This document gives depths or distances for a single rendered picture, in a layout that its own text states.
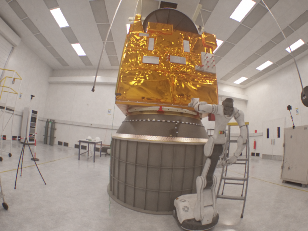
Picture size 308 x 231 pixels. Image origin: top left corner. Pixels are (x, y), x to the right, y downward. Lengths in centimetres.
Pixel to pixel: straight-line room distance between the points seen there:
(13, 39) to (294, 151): 1112
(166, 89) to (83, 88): 720
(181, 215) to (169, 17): 406
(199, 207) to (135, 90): 200
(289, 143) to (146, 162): 363
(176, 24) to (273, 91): 749
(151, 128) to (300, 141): 362
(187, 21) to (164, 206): 399
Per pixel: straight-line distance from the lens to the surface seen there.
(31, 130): 845
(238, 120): 157
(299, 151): 405
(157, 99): 234
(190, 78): 263
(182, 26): 375
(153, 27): 316
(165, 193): 217
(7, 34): 795
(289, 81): 903
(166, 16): 388
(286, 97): 895
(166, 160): 201
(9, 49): 823
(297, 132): 407
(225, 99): 139
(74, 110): 891
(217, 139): 146
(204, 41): 326
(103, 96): 838
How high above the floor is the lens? 121
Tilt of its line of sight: 9 degrees up
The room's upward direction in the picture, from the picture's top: 4 degrees clockwise
